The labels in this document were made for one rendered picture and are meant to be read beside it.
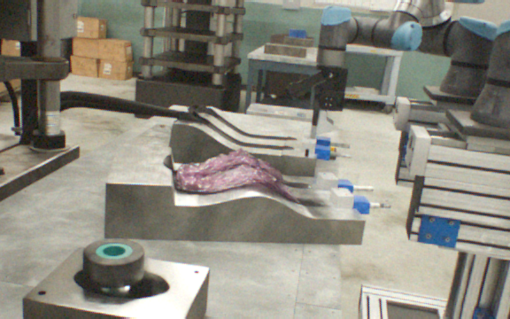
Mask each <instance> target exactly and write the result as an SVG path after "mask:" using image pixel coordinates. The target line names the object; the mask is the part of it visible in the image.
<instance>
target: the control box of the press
mask: <svg viewBox="0 0 510 319"><path fill-rule="evenodd" d="M75 37H78V0H60V41H63V39H68V38H75ZM3 39H6V41H8V42H10V41H11V40H15V41H19V47H20V56H21V57H28V58H32V57H34V56H35V55H36V0H0V55H2V44H3ZM3 84H4V86H5V87H6V88H7V89H8V91H9V94H10V97H11V100H12V112H13V123H14V126H13V127H12V132H14V135H15V136H20V135H21V133H20V131H22V130H23V128H24V126H25V124H26V122H27V119H28V117H29V115H30V114H31V112H32V111H33V110H34V109H35V107H36V106H37V80H36V79H23V80H20V86H21V124H22V126H20V118H19V106H18V100H17V98H16V95H15V92H14V89H13V87H12V85H11V83H10V82H3Z"/></svg>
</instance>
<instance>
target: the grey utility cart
mask: <svg viewBox="0 0 510 319"><path fill-rule="evenodd" d="M345 52H348V53H357V54H363V55H373V56H378V57H379V56H382V57H386V60H385V65H384V70H383V77H382V90H379V91H378V95H372V94H363V93H355V92H353V88H352V87H345V94H344V99H346V98H352V99H357V100H359V99H360V100H369V101H370V102H371V101H378V102H379V103H378V105H377V106H378V108H379V109H383V112H384V113H385V114H390V113H392V110H393V109H392V108H391V107H392V106H393V105H394V102H395V98H396V97H395V96H394V95H395V89H396V85H397V79H398V70H399V65H400V60H401V57H403V53H404V52H403V51H394V50H386V49H379V48H375V47H369V46H364V47H361V46H353V45H347V46H346V51H345ZM392 60H393V62H392ZM391 65H392V67H391ZM390 70H391V72H390ZM389 81H390V83H389ZM388 85H389V88H388ZM387 90H388V91H387Z"/></svg>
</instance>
